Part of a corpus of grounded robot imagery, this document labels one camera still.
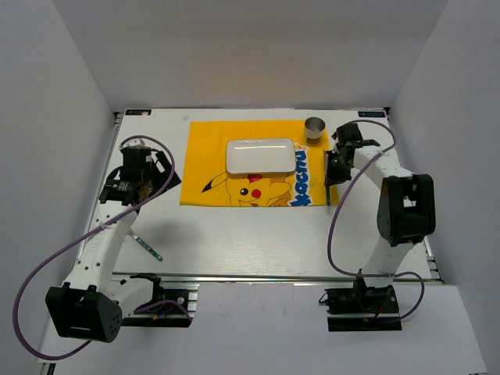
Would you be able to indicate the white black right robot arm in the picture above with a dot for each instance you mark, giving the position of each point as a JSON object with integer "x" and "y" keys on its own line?
{"x": 406, "y": 208}

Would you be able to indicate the aluminium table frame rail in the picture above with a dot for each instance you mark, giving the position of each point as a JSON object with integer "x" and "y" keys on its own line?
{"x": 259, "y": 243}

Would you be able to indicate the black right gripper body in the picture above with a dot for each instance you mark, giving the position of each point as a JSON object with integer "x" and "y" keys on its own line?
{"x": 337, "y": 170}

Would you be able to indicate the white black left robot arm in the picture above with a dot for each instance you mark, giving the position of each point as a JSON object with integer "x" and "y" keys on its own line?
{"x": 88, "y": 305}

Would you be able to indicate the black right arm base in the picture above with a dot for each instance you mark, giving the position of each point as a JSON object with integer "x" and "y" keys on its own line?
{"x": 347, "y": 311}

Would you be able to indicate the yellow Pikachu cloth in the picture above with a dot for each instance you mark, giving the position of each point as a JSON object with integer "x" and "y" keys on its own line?
{"x": 207, "y": 182}

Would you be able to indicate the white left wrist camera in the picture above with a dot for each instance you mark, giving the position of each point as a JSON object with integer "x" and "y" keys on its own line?
{"x": 133, "y": 143}

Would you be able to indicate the knife with teal handle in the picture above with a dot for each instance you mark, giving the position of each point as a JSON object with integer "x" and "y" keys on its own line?
{"x": 327, "y": 159}

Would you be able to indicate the teal handled cutlery piece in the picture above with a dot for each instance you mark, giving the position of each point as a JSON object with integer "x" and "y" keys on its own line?
{"x": 145, "y": 246}

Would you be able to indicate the metal cup with paper sleeve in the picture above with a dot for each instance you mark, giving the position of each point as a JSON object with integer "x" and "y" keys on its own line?
{"x": 313, "y": 131}

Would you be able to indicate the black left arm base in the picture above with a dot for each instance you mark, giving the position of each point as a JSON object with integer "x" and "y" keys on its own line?
{"x": 175, "y": 307}

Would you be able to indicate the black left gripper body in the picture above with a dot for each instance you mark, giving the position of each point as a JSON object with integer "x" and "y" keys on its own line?
{"x": 147, "y": 177}

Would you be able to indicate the white rectangular plate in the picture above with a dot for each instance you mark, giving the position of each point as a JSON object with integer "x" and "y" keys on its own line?
{"x": 267, "y": 155}

